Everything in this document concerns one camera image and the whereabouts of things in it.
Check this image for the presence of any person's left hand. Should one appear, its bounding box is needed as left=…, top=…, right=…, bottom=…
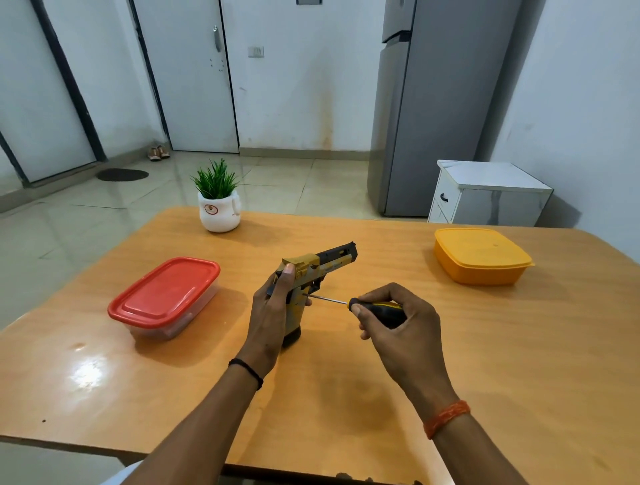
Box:
left=232, top=263, right=312, bottom=375

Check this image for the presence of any person's right hand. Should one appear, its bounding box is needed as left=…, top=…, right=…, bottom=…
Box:
left=350, top=283, right=460, bottom=416

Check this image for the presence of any black yellow handled screwdriver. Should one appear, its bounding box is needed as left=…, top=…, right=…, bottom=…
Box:
left=302, top=294, right=407, bottom=330

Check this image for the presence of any yellow and black toy pistol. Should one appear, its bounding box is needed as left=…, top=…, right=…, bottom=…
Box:
left=266, top=241, right=359, bottom=349

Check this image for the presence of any person's left forearm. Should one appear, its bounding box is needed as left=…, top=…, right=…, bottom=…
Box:
left=122, top=364, right=273, bottom=485

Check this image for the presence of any person's right forearm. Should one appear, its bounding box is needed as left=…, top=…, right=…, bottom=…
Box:
left=431, top=414, right=529, bottom=485

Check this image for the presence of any black wrist band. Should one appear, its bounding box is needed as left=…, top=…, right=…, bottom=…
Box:
left=228, top=358, right=264, bottom=391

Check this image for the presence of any white pot with green plant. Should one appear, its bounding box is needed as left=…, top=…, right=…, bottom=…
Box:
left=191, top=158, right=243, bottom=234

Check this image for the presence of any clear container with red lid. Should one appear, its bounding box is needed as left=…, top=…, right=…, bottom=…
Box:
left=107, top=257, right=221, bottom=342

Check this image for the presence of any orange plastic container with lid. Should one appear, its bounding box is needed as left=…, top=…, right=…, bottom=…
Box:
left=433, top=227, right=535, bottom=286

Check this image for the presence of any white small cabinet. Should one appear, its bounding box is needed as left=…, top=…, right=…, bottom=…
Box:
left=428, top=160, right=554, bottom=229

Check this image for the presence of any dark oval doormat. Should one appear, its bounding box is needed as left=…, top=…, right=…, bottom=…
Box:
left=96, top=168, right=150, bottom=183

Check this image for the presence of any white door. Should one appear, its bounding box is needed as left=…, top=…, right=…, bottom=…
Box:
left=132, top=0, right=240, bottom=154

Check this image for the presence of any grey refrigerator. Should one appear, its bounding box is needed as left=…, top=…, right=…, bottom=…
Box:
left=367, top=0, right=523, bottom=218

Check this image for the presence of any black framed glass door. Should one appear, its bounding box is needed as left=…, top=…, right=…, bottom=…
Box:
left=0, top=0, right=108, bottom=187

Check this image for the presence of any orange thread bracelet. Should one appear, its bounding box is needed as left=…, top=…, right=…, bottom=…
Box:
left=423, top=400, right=471, bottom=440

